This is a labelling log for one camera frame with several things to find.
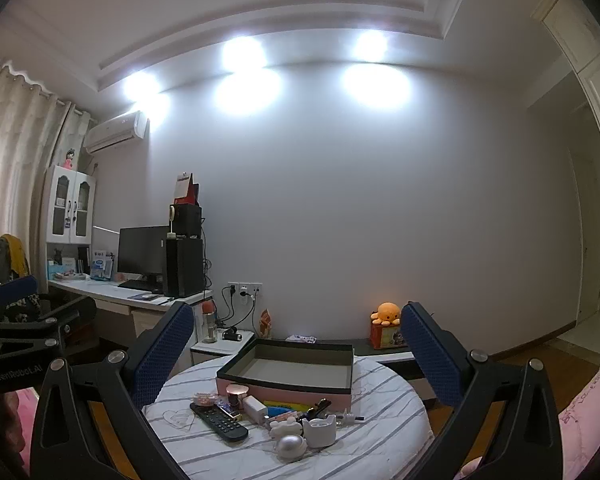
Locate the white glass door cabinet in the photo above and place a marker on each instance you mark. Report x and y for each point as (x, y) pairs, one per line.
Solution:
(71, 175)

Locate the white door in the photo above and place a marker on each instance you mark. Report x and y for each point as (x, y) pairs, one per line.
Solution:
(587, 240)

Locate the rose gold capped bottle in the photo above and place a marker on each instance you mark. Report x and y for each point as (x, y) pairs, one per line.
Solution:
(237, 395)

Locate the pink blanket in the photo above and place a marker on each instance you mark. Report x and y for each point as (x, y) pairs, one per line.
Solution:
(580, 420)

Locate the small white black tool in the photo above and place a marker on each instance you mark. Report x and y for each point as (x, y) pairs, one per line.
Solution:
(347, 417)

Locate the orange octopus plush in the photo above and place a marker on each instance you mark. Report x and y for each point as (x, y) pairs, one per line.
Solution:
(386, 312)

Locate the teal tissue box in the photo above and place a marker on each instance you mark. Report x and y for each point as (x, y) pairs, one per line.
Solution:
(60, 270)

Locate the white wall socket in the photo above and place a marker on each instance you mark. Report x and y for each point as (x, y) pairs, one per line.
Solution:
(245, 289)

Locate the red tin box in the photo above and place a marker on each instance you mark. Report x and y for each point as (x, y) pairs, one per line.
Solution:
(387, 337)

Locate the small black camera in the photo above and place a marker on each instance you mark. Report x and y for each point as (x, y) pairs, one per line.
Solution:
(231, 334)

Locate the white air conditioner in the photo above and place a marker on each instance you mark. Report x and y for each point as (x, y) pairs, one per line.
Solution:
(112, 132)

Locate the small blue gold case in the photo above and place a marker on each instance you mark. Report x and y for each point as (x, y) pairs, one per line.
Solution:
(227, 408)

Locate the small white stand fan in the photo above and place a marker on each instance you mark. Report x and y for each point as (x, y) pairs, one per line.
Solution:
(171, 213)

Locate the patterned cloth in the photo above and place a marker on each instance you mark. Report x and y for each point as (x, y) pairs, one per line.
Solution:
(300, 338)

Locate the red and white box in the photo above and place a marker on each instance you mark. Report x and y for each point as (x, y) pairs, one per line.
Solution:
(182, 190)

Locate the black computer monitor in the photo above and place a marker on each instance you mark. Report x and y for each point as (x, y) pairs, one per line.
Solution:
(140, 250)

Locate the ceiling spotlight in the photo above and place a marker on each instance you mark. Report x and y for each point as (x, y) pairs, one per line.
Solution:
(370, 42)
(140, 82)
(240, 52)

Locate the white striped quilt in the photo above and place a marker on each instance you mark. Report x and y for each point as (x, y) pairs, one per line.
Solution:
(380, 410)

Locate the pink box with black rim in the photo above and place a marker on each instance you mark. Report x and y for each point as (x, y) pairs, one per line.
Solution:
(300, 395)

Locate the beige curtain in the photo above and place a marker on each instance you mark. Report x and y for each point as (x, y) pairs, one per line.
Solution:
(15, 160)

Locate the black speaker box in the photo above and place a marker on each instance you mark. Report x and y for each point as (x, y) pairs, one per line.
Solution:
(187, 220)

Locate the pink doll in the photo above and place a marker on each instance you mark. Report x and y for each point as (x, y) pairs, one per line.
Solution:
(70, 160)

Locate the white ceramic holder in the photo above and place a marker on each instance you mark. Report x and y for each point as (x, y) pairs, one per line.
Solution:
(319, 432)

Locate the snack bag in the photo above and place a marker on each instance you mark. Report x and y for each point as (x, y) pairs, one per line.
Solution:
(265, 325)

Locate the black hair clip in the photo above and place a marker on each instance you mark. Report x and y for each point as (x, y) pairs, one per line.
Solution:
(316, 407)

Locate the white desk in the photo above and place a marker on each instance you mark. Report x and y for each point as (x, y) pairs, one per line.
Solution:
(110, 292)

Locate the black computer tower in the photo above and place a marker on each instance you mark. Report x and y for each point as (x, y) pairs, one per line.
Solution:
(182, 267)

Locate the blue highlighter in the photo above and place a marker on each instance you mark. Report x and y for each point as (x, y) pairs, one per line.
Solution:
(280, 412)

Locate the white nightstand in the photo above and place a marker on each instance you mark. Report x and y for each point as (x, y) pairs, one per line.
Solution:
(215, 347)

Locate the red capped bottle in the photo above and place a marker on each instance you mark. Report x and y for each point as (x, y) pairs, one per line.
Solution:
(209, 327)

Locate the white power adapter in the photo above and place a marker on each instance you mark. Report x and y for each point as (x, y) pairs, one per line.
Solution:
(254, 407)

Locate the chair with draped clothing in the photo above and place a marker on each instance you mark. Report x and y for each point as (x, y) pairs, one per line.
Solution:
(10, 260)

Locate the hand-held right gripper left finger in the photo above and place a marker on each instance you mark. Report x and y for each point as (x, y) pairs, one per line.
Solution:
(167, 355)

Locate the silver egg-shaped ornament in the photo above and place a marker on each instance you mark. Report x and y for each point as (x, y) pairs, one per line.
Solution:
(291, 447)

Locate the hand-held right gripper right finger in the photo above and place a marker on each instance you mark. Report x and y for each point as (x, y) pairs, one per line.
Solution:
(430, 360)

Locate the black remote control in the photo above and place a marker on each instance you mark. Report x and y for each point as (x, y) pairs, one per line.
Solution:
(220, 422)

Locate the black keyboard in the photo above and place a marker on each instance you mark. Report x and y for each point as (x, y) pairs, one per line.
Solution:
(135, 284)

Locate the blue and white box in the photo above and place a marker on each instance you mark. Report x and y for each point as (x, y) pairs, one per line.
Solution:
(100, 265)

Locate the white notebook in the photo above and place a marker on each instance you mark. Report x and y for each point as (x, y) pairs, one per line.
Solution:
(150, 297)

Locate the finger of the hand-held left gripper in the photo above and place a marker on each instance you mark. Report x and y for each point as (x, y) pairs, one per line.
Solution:
(75, 315)
(12, 292)

